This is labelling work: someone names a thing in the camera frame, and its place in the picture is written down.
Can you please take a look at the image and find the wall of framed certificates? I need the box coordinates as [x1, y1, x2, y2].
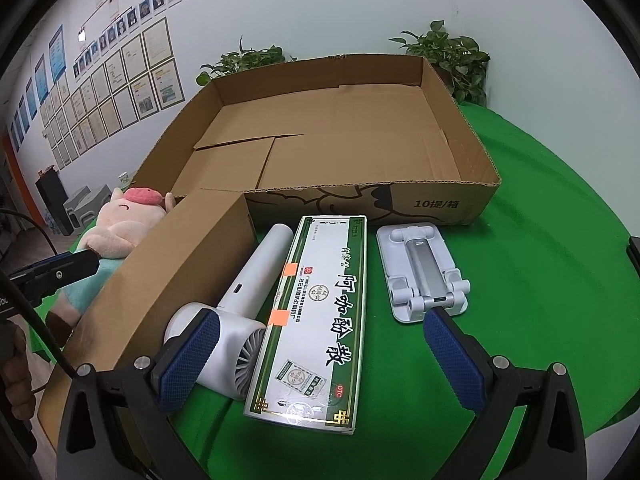
[37, 16, 182, 171]

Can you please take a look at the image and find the person's left hand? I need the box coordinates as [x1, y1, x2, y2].
[0, 324, 38, 426]

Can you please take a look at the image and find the white hair dryer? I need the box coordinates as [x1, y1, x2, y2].
[162, 223, 294, 402]

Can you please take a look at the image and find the grey plastic stool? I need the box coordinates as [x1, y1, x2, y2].
[62, 195, 96, 228]
[82, 185, 112, 216]

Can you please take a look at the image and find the potted green plant brown pot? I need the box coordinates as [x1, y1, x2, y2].
[389, 20, 491, 107]

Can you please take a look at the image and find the white folding phone stand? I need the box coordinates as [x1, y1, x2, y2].
[376, 223, 472, 325]

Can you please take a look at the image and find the pink pig plush toy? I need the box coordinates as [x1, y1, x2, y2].
[47, 186, 176, 348]

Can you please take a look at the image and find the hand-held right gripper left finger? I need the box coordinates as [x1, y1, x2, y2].
[56, 307, 221, 480]

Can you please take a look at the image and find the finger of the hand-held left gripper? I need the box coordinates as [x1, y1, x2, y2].
[10, 249, 103, 303]

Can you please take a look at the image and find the black cabinet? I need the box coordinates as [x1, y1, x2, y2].
[35, 169, 76, 236]

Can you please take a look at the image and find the wide potted green plant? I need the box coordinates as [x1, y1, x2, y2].
[196, 35, 298, 86]

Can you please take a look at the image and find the green and white medicine box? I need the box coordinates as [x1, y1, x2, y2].
[243, 215, 368, 436]

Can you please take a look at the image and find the wall chart of portrait photos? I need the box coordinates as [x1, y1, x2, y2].
[72, 0, 281, 78]

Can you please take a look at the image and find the large cardboard box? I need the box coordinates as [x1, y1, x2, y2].
[131, 55, 502, 228]

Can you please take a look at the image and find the blue wall poster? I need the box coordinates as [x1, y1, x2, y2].
[48, 24, 67, 81]
[33, 56, 47, 103]

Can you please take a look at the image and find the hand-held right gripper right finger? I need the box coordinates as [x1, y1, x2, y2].
[422, 306, 587, 480]

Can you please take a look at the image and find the green tablecloth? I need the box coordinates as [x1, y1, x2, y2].
[25, 102, 636, 480]

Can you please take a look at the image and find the cardboard box flap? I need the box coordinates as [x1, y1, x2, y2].
[37, 189, 258, 453]

